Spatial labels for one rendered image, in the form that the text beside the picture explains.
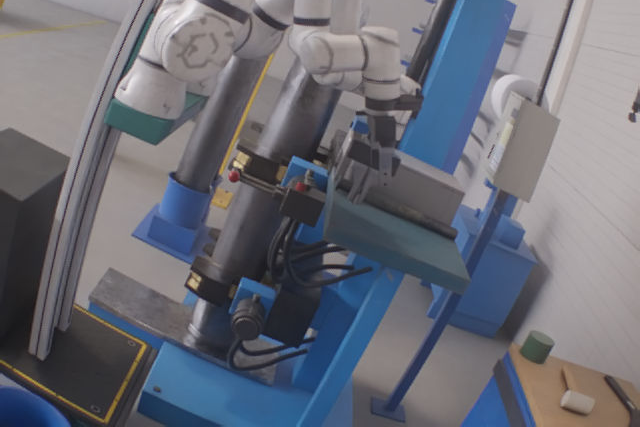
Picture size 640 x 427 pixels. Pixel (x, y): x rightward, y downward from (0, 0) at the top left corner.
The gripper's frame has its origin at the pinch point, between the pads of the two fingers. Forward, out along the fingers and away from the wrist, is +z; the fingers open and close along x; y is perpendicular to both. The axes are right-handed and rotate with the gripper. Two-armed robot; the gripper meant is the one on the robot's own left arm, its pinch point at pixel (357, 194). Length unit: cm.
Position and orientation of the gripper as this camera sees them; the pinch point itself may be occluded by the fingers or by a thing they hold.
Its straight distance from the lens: 220.2
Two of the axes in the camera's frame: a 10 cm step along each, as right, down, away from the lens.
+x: -9.2, -3.9, -0.6
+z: -3.9, 8.9, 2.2
